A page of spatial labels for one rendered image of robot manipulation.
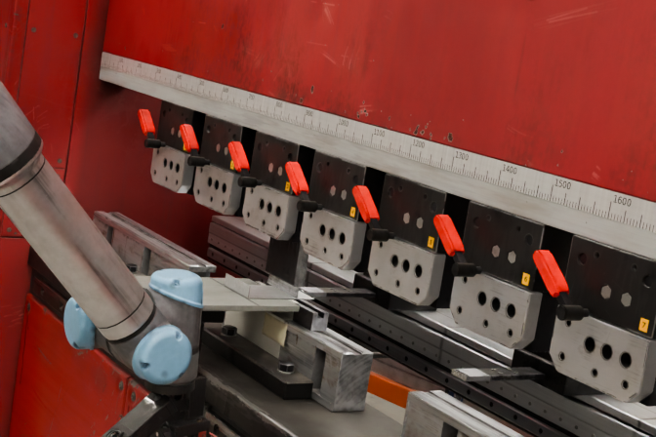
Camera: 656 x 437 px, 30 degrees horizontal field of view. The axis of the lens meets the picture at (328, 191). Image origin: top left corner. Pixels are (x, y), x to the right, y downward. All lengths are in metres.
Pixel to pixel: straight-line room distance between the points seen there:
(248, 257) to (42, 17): 0.69
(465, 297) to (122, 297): 0.45
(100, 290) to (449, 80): 0.56
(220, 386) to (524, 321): 0.62
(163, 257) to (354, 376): 0.67
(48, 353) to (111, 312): 1.18
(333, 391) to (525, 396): 0.30
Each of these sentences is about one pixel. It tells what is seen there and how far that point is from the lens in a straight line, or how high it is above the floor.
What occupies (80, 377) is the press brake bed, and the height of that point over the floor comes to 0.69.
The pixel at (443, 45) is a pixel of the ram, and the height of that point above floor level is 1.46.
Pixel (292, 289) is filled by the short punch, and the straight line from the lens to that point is 2.08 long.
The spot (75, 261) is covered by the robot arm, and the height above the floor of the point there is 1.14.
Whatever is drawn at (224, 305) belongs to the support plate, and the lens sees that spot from 1.96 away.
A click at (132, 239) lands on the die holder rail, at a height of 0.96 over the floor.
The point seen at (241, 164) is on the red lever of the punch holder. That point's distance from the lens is 2.10.
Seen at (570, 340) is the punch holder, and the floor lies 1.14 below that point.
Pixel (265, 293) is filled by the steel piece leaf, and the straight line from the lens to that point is 2.07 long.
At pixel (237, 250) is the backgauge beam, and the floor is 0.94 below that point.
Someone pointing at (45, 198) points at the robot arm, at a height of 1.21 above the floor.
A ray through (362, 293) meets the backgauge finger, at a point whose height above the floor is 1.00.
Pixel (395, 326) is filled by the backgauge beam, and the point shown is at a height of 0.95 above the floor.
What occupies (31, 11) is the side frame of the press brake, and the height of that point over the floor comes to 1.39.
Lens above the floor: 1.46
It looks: 8 degrees down
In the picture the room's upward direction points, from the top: 9 degrees clockwise
